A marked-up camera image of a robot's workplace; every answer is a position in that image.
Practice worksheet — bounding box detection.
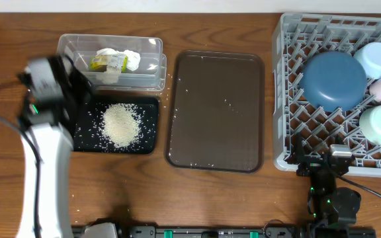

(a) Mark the white napkin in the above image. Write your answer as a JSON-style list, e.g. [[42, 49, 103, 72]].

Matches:
[[97, 48, 141, 85]]

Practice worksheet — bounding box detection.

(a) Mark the dark blue plate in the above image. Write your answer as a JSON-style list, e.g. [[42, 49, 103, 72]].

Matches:
[[298, 51, 367, 112]]

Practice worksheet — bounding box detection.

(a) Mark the black plastic tray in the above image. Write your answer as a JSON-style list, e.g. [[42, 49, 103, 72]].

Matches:
[[73, 93, 160, 155]]

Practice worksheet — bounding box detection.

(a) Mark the dark brown serving tray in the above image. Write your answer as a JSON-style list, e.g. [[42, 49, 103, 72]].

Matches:
[[165, 50, 265, 174]]

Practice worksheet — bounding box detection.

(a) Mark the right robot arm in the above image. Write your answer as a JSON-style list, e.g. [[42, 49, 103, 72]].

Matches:
[[286, 133, 361, 237]]

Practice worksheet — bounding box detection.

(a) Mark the yellow snack wrapper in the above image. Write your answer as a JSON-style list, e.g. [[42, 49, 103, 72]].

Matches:
[[89, 54, 128, 73]]

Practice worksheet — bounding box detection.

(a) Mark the clear plastic bin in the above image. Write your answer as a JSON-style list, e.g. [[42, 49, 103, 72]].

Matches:
[[57, 34, 163, 78]]

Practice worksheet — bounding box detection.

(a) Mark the light blue bowl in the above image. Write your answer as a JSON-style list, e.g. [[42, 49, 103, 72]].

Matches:
[[354, 42, 381, 79]]

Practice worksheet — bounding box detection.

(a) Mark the pile of white rice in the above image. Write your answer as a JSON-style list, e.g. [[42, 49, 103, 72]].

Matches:
[[74, 101, 157, 153]]

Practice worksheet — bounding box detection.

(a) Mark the grey dishwasher rack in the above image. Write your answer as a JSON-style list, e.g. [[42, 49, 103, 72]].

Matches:
[[272, 13, 381, 178]]

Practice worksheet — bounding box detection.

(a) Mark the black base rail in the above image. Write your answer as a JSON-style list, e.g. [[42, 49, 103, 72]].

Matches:
[[71, 225, 377, 238]]

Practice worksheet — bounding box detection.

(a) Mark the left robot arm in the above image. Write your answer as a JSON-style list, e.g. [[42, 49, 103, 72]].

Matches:
[[17, 54, 93, 237]]

